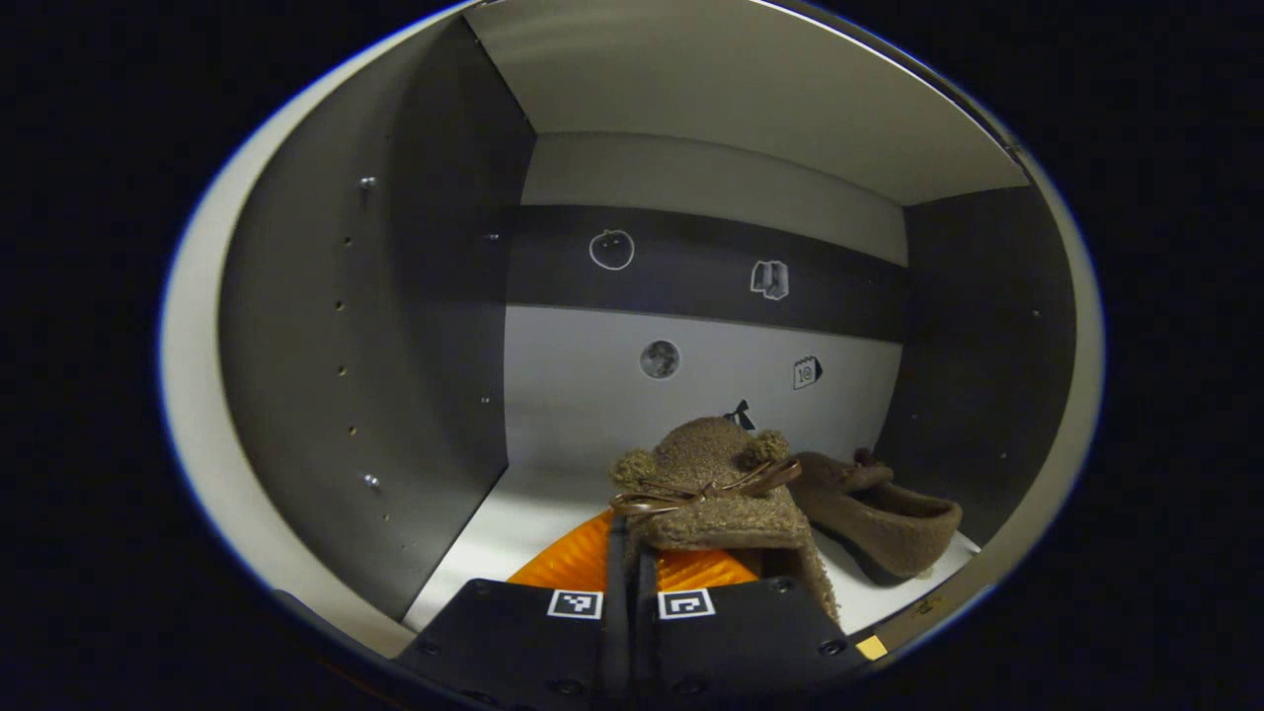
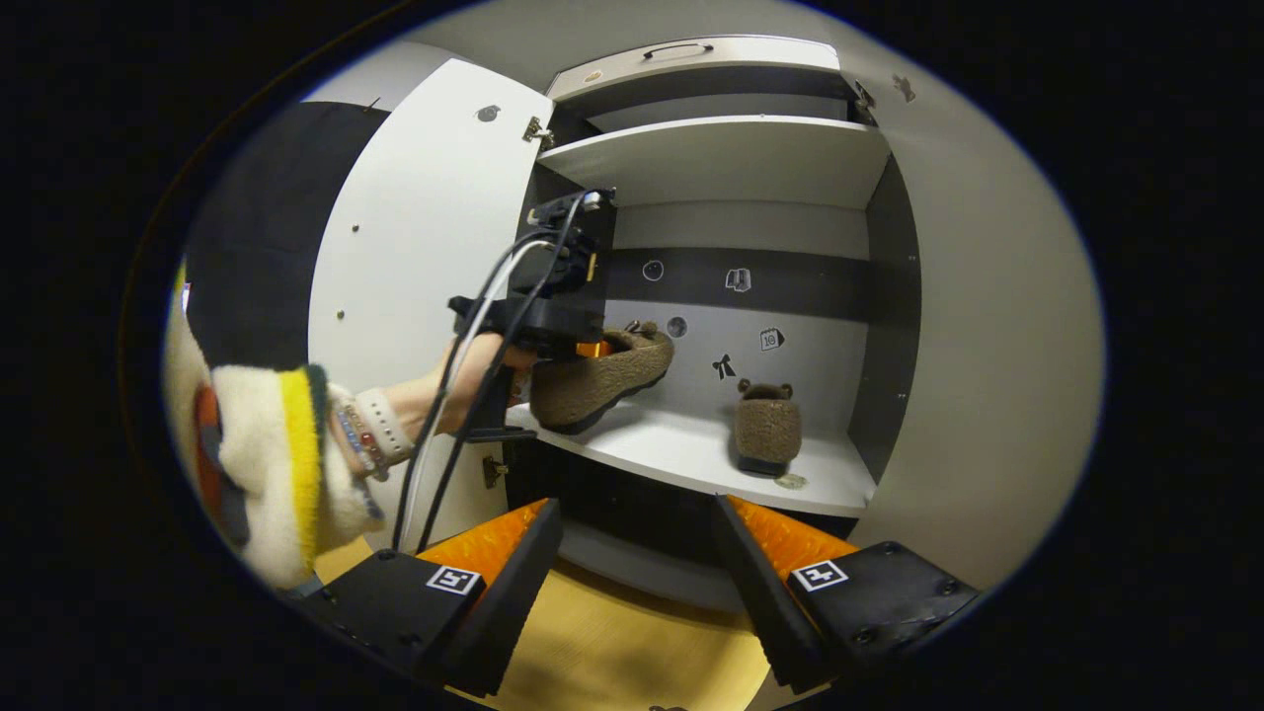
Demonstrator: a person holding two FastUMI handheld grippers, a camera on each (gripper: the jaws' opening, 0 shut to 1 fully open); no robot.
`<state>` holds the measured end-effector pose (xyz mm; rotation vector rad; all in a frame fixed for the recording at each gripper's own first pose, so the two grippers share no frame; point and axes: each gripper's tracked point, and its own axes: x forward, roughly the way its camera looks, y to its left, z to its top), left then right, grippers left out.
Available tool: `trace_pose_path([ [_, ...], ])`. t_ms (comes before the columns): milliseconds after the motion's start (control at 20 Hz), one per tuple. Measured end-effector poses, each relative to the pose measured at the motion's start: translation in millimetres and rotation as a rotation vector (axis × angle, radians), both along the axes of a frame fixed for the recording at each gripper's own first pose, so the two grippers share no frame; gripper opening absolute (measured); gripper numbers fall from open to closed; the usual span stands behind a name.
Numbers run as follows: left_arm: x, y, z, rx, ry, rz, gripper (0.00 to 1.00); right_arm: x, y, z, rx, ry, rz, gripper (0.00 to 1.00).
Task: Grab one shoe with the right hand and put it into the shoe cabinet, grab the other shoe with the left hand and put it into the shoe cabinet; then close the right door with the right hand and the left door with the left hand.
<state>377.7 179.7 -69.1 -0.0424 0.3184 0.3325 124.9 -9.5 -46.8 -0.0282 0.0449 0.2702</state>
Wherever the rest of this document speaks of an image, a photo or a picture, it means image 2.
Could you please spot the black backdrop cloth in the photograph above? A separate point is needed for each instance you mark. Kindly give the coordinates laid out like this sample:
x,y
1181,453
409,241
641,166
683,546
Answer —
x,y
267,227

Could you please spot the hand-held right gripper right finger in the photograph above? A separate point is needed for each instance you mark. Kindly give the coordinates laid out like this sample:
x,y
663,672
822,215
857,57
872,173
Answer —
x,y
755,592

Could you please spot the white shoe cabinet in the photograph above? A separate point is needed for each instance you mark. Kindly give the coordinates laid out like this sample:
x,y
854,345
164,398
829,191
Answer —
x,y
731,158

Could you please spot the brown fuzzy shoe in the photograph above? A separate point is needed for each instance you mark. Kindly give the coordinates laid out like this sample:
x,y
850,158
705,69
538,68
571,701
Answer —
x,y
767,430
612,380

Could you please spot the white watch band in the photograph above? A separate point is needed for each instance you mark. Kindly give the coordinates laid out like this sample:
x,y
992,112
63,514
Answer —
x,y
387,425

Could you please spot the white cabinet door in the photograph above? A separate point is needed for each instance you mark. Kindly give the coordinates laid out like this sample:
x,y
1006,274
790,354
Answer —
x,y
425,227
987,326

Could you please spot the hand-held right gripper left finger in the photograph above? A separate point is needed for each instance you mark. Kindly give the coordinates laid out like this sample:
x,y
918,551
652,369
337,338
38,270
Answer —
x,y
509,592

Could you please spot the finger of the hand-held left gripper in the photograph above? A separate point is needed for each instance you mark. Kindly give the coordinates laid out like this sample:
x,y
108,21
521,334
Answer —
x,y
594,349

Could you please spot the metal door hinge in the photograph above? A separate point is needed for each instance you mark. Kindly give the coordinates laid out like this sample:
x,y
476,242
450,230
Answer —
x,y
864,99
494,472
537,132

